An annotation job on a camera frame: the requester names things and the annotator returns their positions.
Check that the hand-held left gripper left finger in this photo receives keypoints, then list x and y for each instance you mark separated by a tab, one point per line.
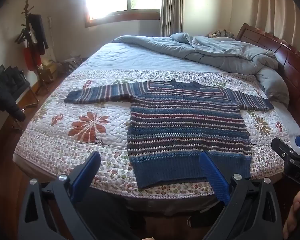
86	177

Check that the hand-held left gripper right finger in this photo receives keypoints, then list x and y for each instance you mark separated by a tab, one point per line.
215	177

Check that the blue striped knit sweater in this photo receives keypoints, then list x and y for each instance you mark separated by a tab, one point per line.
185	120

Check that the pile of clothes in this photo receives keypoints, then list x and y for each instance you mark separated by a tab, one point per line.
221	33

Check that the person's right hand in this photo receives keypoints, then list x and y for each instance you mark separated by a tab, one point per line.
293	211

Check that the floral quilted bedspread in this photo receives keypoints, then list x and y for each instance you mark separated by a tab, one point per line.
90	130

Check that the dark wooden headboard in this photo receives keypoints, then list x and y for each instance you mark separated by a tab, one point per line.
297	80

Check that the light blue duvet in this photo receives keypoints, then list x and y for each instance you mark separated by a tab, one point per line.
215	52

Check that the black equipment case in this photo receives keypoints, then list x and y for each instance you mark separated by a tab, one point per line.
5	92

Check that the red hanging garment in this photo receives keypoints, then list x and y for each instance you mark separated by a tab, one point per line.
30	58

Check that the white curtain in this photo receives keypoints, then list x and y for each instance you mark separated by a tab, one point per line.
277	10

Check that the black hanging garment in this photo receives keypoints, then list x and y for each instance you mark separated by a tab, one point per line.
37	30

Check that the wooden coat rack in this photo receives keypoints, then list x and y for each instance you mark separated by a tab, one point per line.
27	12

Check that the grey curtain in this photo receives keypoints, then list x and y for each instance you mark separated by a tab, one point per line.
171	5

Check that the metal frame chair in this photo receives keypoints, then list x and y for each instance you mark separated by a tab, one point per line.
31	92

